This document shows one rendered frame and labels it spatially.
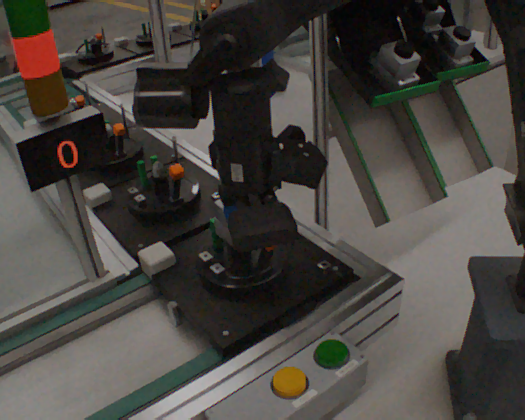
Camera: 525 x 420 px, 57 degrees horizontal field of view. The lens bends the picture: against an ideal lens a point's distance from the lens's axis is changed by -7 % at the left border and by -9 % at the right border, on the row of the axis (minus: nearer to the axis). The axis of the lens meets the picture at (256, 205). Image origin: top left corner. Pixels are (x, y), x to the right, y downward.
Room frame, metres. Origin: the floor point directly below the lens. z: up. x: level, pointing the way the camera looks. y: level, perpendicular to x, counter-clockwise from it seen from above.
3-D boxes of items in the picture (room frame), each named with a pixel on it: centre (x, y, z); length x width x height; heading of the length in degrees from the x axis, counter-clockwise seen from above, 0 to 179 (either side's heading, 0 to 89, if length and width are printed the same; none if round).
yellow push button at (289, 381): (0.40, -0.02, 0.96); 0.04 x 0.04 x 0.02
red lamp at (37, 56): (0.61, 0.25, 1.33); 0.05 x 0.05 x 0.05
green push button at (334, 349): (0.44, -0.08, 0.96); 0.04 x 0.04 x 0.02
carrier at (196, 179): (0.83, 0.17, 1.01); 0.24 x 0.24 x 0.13; 34
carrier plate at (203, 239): (0.62, 0.03, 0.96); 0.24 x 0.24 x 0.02; 34
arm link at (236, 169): (0.48, 0.01, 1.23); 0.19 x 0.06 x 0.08; 9
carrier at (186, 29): (2.16, 0.14, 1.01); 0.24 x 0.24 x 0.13; 34
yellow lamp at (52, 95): (0.61, 0.25, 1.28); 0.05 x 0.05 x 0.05
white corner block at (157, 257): (0.65, 0.16, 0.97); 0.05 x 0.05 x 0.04; 34
